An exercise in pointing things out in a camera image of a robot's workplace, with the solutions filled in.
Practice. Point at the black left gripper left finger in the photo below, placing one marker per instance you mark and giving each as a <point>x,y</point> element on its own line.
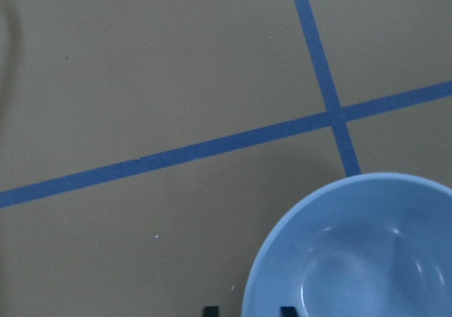
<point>211,311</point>

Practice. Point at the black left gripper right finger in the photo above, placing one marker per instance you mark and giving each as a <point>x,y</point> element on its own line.
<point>288,311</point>

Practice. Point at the blue bowl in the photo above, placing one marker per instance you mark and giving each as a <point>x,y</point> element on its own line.
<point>376,244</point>

